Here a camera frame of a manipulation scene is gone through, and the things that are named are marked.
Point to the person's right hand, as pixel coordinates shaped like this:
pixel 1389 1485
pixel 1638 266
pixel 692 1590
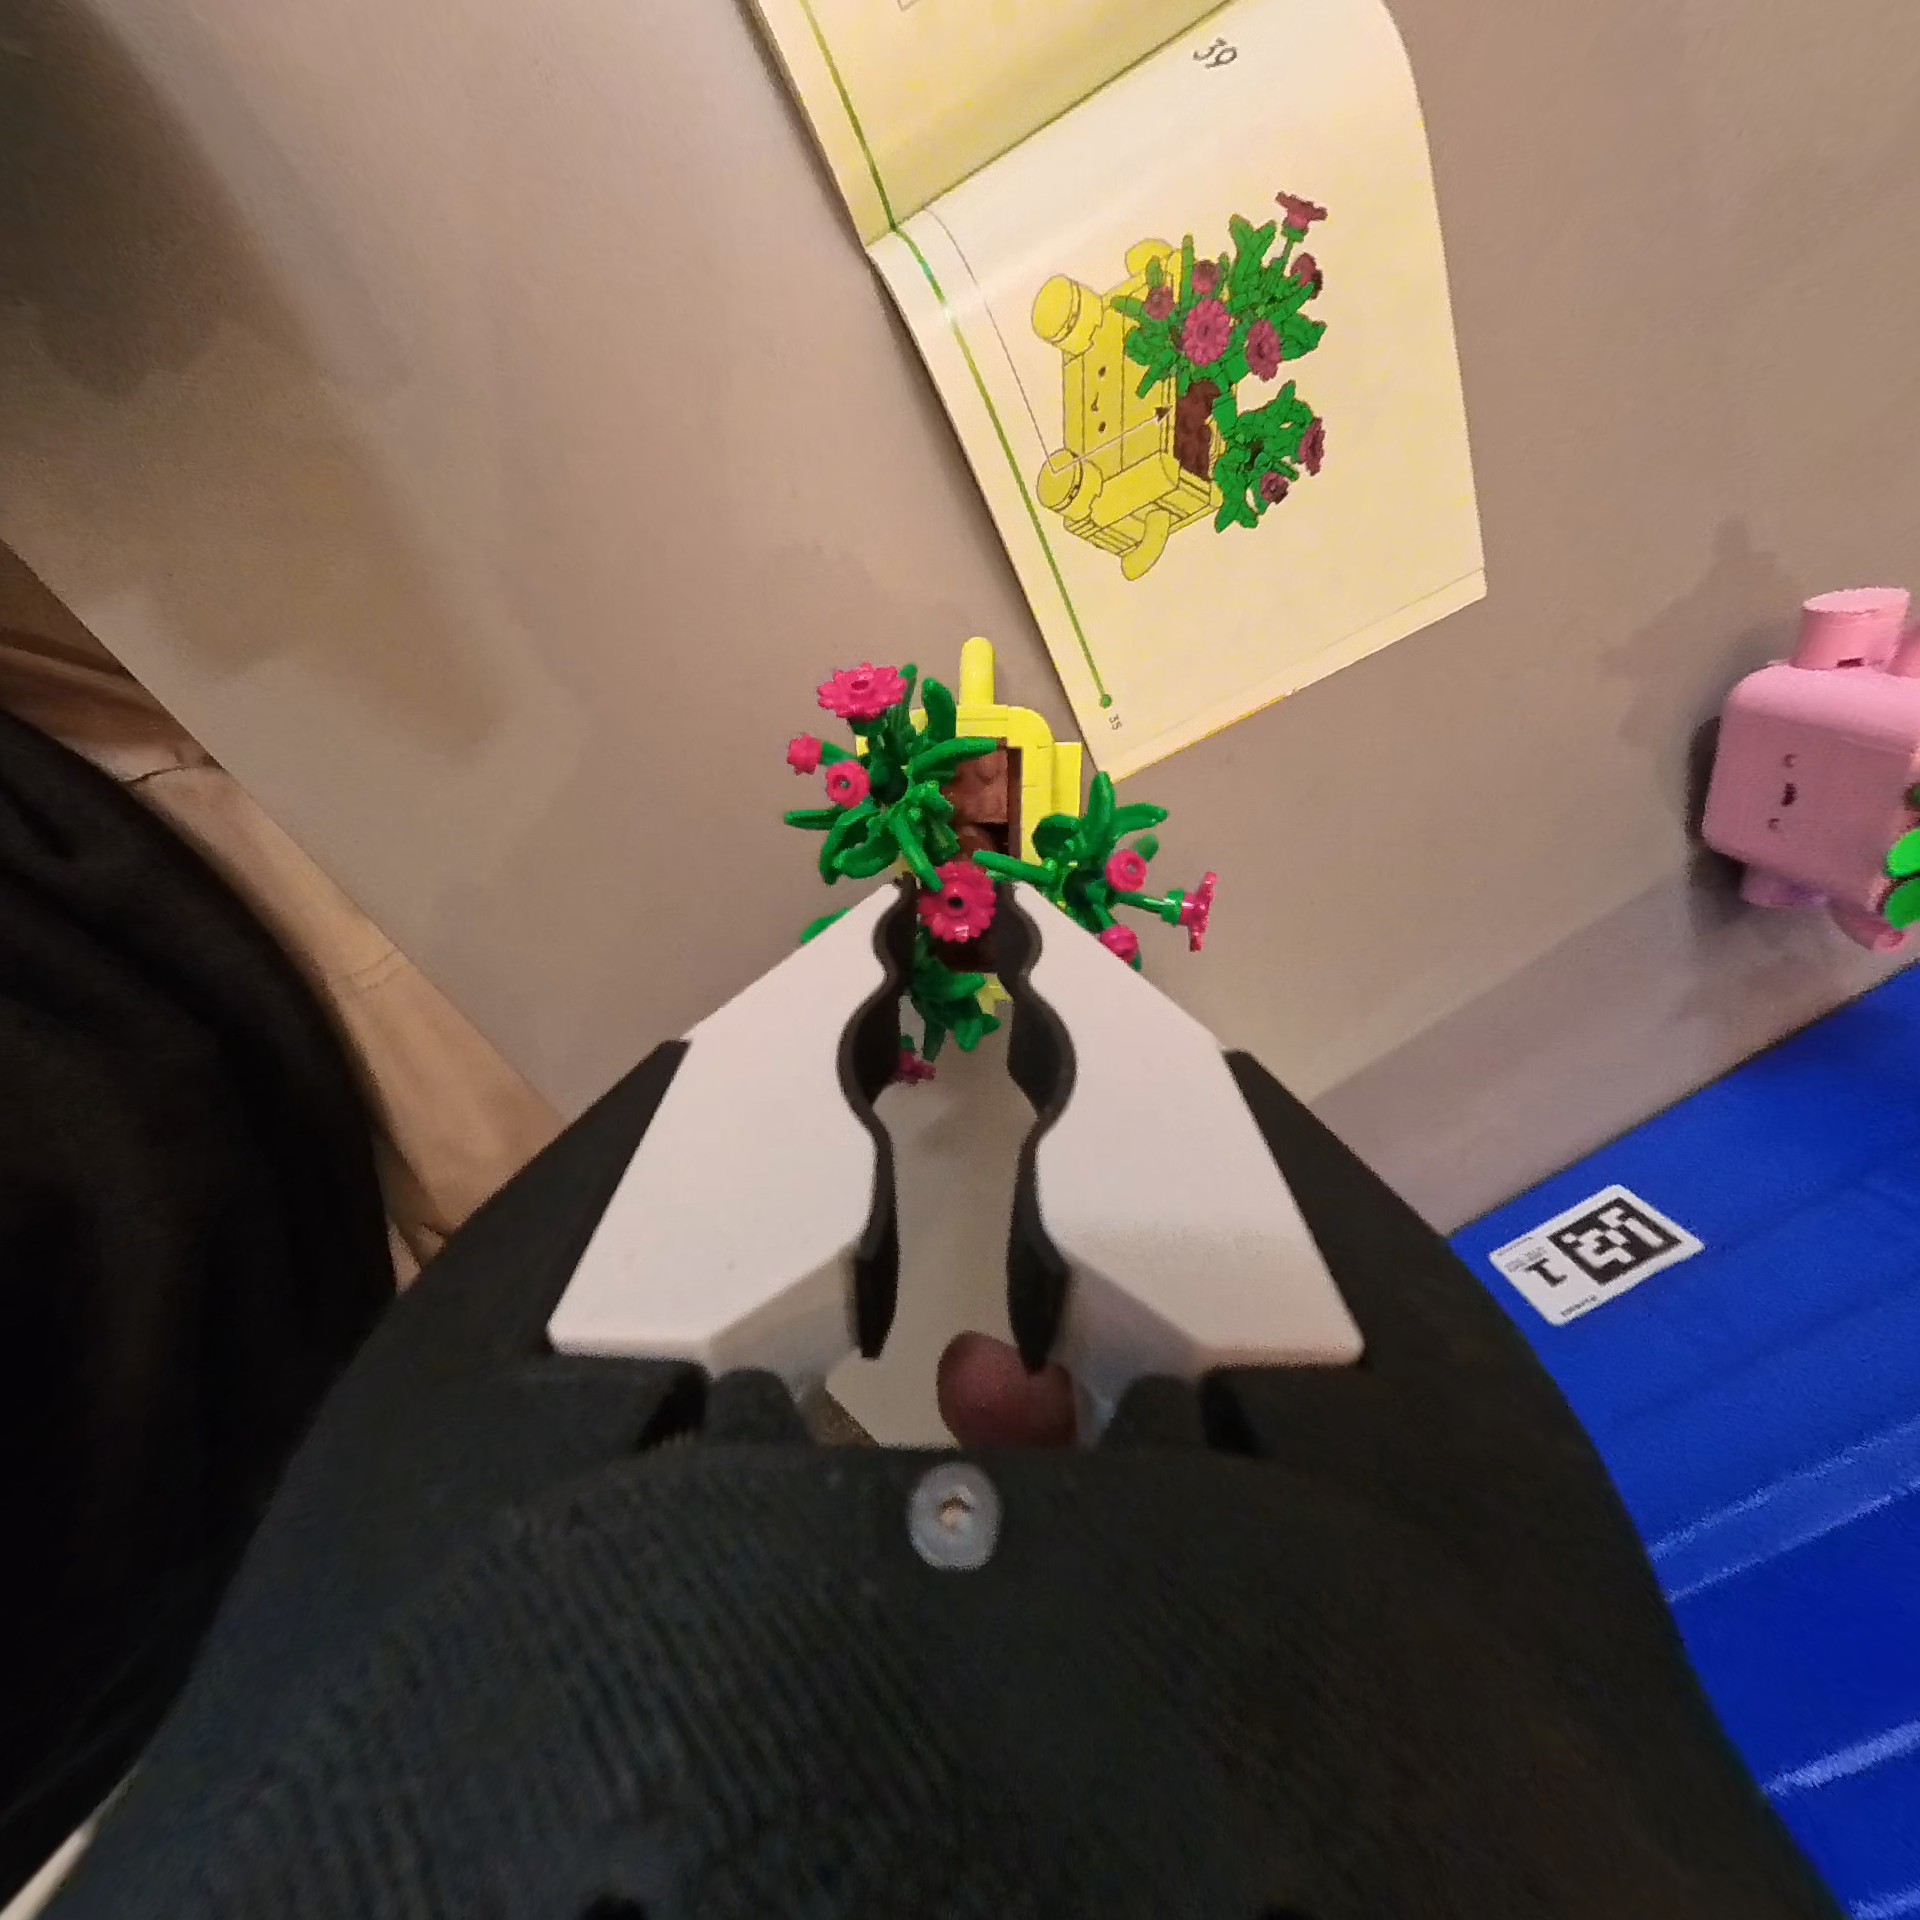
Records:
pixel 984 1394

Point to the pink brick planter figure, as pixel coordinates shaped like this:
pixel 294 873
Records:
pixel 1800 765

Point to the yellow brick flower planter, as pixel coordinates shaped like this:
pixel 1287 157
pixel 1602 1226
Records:
pixel 984 786

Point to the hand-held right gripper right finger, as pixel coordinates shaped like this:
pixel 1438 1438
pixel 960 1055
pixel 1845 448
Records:
pixel 1184 1215

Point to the open instruction booklet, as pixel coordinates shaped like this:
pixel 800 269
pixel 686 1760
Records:
pixel 1202 629

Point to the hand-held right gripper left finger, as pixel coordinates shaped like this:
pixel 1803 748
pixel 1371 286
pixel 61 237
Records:
pixel 722 1200

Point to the blue plastic bin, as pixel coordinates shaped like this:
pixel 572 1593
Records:
pixel 1800 1501

